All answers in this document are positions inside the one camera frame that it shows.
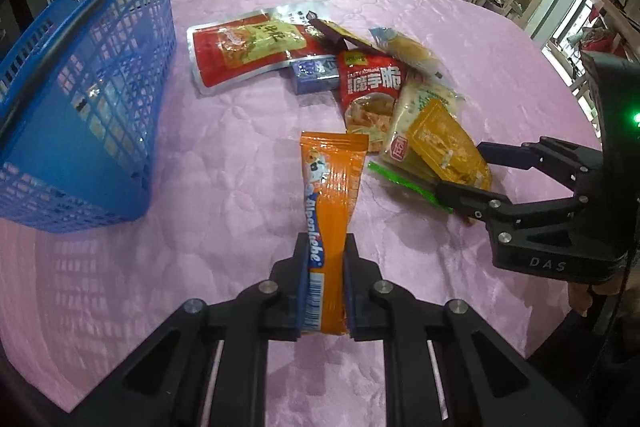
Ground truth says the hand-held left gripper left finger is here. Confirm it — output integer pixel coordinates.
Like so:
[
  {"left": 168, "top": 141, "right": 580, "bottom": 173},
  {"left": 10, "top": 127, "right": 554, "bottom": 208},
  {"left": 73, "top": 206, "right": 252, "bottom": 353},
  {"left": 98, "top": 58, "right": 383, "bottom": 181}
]
[{"left": 82, "top": 232, "right": 311, "bottom": 427}]

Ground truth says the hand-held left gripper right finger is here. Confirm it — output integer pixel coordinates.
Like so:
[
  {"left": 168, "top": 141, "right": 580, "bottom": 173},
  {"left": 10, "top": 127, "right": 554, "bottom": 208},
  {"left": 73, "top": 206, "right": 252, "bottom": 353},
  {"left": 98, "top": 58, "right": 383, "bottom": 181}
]
[{"left": 342, "top": 232, "right": 591, "bottom": 427}]

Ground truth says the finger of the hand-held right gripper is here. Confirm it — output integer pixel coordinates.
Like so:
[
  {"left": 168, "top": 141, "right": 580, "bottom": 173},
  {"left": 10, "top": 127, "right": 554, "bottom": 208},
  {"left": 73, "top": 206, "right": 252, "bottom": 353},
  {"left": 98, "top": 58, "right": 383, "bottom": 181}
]
[
  {"left": 434, "top": 180, "right": 627, "bottom": 285},
  {"left": 475, "top": 136, "right": 604, "bottom": 196}
]

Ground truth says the yellow snack packet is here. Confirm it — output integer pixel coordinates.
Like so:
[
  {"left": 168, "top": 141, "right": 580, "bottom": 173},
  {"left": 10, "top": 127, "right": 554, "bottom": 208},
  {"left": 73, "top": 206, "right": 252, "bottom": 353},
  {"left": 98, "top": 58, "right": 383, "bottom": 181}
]
[{"left": 404, "top": 100, "right": 493, "bottom": 198}]

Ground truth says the orange candy packet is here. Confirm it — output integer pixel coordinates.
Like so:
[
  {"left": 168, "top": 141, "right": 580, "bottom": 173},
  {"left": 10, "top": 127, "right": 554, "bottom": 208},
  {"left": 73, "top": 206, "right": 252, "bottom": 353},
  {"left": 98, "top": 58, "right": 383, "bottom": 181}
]
[{"left": 298, "top": 131, "right": 371, "bottom": 337}]

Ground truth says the cream cracker packet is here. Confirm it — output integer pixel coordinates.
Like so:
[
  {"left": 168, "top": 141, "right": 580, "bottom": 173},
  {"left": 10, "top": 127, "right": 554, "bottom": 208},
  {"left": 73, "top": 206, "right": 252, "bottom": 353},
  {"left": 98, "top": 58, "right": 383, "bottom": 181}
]
[{"left": 381, "top": 74, "right": 466, "bottom": 180}]

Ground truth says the green snack wrapper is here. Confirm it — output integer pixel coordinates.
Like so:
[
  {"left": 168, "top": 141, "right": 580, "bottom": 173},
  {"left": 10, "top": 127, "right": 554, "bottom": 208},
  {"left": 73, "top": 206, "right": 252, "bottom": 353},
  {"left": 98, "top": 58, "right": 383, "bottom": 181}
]
[{"left": 367, "top": 161, "right": 453, "bottom": 214}]

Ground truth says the bread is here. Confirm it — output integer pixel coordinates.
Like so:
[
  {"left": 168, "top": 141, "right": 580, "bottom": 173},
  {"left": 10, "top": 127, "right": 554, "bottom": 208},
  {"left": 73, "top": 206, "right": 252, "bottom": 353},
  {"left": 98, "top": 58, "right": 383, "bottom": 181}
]
[{"left": 369, "top": 26, "right": 451, "bottom": 83}]

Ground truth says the red chip packet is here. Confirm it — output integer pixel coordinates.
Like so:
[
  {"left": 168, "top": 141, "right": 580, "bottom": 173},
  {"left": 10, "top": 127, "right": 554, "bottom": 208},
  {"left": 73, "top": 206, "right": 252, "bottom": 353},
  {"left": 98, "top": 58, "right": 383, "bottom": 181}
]
[{"left": 337, "top": 50, "right": 412, "bottom": 154}]

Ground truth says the blue packet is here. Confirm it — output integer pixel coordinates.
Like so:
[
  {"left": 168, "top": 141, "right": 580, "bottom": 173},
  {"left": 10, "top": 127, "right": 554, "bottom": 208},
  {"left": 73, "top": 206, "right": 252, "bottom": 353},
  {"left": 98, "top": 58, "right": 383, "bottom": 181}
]
[{"left": 290, "top": 54, "right": 342, "bottom": 95}]

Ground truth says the dark brown snack packet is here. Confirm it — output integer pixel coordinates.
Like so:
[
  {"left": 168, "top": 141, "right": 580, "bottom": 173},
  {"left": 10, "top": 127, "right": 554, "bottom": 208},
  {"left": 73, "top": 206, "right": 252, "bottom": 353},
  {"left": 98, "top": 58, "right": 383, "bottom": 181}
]
[{"left": 307, "top": 18, "right": 373, "bottom": 53}]

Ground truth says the blue plastic basket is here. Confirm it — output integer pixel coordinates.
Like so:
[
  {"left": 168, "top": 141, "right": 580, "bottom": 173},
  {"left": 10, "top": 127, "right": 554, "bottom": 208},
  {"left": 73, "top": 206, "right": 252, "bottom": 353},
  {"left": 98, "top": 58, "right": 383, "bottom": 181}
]
[{"left": 0, "top": 0, "right": 177, "bottom": 235}]

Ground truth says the person's right hand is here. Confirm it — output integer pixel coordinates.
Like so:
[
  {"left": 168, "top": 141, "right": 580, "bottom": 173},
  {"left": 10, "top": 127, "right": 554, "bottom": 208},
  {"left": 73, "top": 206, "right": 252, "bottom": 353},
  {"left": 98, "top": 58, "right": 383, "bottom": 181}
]
[{"left": 567, "top": 279, "right": 594, "bottom": 318}]

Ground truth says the large red snack pouch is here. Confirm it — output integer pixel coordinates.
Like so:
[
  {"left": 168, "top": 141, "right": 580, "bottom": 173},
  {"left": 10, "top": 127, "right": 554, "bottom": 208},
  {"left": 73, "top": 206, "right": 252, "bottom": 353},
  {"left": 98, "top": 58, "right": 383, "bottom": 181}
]
[{"left": 186, "top": 6, "right": 337, "bottom": 95}]

